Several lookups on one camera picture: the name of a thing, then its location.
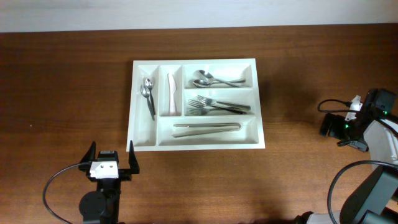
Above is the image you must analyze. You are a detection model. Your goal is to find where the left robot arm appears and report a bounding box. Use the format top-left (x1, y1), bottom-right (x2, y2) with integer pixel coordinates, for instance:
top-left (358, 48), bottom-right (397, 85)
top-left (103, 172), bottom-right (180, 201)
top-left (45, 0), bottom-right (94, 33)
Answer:
top-left (78, 142), bottom-right (140, 224)

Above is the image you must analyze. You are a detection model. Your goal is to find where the white plastic cutlery tray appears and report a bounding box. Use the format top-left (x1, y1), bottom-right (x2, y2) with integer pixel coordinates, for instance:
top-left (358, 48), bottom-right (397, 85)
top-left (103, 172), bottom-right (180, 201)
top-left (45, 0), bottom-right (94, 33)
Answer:
top-left (127, 58), bottom-right (265, 151)

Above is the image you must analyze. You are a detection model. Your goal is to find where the small teaspoon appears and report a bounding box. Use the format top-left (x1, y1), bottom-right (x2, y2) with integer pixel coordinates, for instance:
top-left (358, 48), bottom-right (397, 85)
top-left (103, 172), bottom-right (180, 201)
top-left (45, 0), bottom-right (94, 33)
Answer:
top-left (144, 78), bottom-right (156, 115)
top-left (141, 85), bottom-right (155, 121)

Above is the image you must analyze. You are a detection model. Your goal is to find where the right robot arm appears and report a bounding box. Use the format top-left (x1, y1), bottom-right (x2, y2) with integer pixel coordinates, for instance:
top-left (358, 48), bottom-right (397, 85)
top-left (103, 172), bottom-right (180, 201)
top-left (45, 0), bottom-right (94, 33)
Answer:
top-left (294, 88), bottom-right (397, 224)

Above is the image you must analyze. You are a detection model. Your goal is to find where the large silver spoon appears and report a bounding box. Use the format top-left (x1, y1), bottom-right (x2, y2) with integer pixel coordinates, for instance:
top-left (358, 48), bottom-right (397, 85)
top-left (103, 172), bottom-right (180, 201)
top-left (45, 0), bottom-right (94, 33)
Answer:
top-left (192, 78), bottom-right (246, 88)
top-left (197, 70), bottom-right (242, 88)

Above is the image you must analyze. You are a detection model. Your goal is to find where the white plastic butter knife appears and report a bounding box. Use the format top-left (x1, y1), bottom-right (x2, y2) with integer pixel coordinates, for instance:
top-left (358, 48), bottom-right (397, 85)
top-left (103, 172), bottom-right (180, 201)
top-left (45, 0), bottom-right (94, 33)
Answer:
top-left (167, 73), bottom-right (177, 116)

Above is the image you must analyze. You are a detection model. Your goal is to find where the silver fork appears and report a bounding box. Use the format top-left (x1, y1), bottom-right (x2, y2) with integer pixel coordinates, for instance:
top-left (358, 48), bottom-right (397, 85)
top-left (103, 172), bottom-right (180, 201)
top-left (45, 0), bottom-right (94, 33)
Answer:
top-left (195, 95), bottom-right (251, 111)
top-left (188, 100), bottom-right (235, 110)
top-left (186, 107), bottom-right (247, 116)

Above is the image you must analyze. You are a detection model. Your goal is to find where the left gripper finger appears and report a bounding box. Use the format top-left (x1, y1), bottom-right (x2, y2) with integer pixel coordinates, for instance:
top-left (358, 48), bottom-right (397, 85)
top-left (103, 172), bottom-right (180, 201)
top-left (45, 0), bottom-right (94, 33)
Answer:
top-left (128, 140), bottom-right (140, 175)
top-left (78, 141), bottom-right (96, 170)

